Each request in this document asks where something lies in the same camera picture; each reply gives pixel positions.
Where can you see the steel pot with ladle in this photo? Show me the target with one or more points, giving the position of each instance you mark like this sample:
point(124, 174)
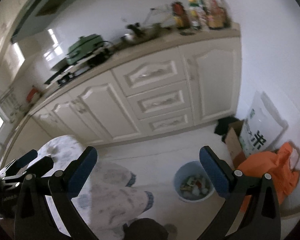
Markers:
point(140, 33)

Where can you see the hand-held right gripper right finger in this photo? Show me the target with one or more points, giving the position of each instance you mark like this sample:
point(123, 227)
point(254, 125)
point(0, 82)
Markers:
point(215, 175)

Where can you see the pile of discarded wrappers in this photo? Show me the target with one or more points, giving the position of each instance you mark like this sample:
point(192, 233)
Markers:
point(195, 186)

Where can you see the person's patterned pajama pants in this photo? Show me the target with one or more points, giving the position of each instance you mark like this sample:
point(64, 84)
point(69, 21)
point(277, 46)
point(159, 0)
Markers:
point(110, 200)

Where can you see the green electric cooker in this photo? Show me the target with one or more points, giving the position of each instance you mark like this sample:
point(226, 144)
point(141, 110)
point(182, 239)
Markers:
point(82, 47)

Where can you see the group of condiment bottles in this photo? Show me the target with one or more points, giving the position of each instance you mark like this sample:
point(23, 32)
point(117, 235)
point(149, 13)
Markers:
point(212, 12)

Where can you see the range hood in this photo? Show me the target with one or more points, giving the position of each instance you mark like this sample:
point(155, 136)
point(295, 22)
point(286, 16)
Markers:
point(40, 7)

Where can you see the white rice sack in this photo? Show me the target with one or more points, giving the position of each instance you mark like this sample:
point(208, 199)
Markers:
point(262, 120)

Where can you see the brown cardboard box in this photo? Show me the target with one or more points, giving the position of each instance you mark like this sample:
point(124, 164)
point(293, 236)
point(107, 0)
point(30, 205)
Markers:
point(233, 142)

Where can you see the person's dark slipper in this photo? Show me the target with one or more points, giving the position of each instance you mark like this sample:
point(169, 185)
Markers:
point(145, 230)

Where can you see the blue plastic bin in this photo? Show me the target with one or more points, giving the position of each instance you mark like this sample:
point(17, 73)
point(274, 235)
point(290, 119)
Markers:
point(181, 173)

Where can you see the round marble table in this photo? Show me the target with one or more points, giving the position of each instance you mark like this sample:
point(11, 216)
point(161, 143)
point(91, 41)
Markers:
point(57, 145)

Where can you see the red kitchen container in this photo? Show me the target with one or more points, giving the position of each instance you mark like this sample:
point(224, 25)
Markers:
point(32, 95)

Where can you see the black gas stove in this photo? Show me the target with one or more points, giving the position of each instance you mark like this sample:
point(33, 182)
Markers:
point(62, 77)

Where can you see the black plastic bag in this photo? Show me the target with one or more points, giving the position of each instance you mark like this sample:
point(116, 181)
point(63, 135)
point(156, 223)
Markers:
point(223, 126)

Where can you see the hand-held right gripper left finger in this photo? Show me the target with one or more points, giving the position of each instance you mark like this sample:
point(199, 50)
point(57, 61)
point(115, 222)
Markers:
point(82, 175)

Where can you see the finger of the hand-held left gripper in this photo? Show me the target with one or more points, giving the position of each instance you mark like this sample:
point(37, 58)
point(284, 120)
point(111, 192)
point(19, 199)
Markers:
point(27, 157)
point(41, 166)

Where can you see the cream base cabinets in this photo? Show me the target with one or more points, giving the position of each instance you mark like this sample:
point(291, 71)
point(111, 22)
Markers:
point(110, 110)

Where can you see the dark sauce bottle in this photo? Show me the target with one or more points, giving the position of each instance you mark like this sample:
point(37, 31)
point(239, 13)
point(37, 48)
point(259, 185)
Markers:
point(180, 12)

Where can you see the orange plastic bag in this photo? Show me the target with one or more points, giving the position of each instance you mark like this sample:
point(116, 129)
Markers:
point(267, 175)

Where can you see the hanging utensil rack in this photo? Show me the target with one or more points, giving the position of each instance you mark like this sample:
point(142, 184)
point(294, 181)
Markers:
point(10, 100)

